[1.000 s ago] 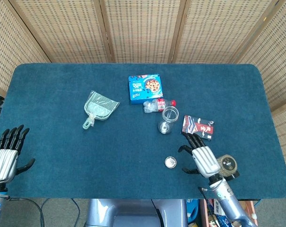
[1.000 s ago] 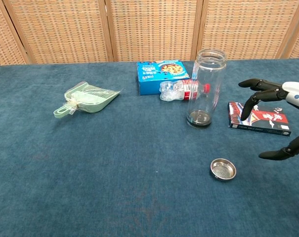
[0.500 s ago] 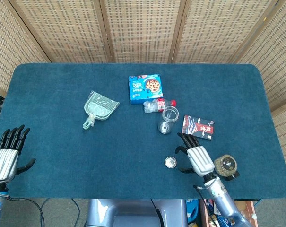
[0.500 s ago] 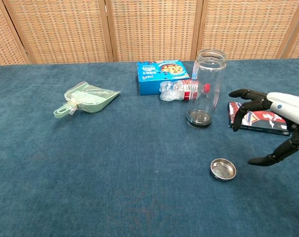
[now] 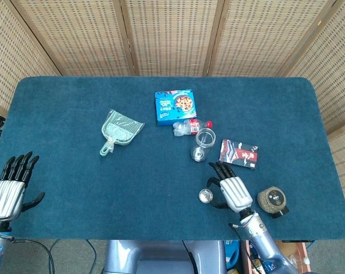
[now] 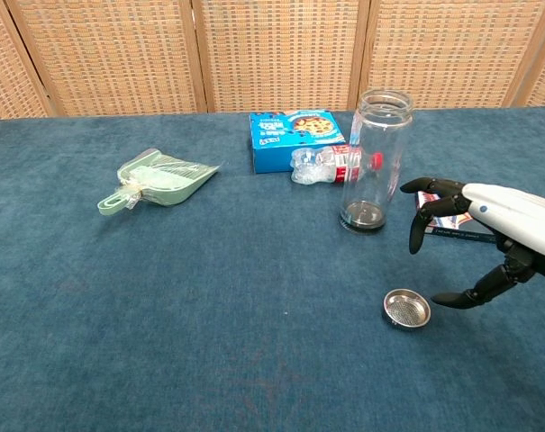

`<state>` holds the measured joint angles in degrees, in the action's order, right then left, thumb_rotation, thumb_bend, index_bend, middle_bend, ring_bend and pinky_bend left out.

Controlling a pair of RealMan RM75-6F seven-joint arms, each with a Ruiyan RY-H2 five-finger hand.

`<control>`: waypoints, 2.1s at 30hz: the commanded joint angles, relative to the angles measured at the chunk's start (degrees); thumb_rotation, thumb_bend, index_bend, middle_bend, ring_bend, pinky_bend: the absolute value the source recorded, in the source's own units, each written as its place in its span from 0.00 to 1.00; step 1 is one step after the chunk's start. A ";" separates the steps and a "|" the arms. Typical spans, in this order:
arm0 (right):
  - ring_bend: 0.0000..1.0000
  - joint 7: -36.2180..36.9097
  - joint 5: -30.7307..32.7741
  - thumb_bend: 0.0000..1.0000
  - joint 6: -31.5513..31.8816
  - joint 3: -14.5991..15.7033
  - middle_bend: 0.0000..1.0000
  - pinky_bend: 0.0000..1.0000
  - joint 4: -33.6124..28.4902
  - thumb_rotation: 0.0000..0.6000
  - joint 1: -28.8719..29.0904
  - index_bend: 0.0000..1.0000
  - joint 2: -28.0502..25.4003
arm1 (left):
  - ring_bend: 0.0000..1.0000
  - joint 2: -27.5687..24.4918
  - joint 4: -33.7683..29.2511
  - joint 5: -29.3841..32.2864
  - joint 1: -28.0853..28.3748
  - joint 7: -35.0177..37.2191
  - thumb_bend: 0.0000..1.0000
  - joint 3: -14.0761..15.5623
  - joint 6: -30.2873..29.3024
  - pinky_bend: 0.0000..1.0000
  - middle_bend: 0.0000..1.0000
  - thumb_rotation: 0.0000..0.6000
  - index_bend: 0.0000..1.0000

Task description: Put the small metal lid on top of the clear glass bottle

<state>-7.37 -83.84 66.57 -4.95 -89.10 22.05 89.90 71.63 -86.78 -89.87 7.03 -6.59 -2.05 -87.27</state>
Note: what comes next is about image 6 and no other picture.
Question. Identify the clear glass jar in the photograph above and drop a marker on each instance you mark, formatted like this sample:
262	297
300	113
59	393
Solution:
366	216

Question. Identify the woven wicker folding screen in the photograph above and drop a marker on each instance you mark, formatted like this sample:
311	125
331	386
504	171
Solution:
272	54

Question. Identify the red black snack packet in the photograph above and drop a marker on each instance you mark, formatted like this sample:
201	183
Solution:
456	227

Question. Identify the clear plastic dustpan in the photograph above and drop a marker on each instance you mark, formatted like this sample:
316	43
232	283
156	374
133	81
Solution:
164	184

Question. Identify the crushed red-capped plastic bottle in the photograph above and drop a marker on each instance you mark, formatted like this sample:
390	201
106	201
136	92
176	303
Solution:
317	166

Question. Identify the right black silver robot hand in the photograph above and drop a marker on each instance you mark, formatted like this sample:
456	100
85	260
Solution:
515	216

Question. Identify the blue cookie box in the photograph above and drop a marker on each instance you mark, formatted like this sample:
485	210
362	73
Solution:
276	153

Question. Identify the blue table cloth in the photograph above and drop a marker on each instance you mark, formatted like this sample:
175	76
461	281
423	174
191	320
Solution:
209	292

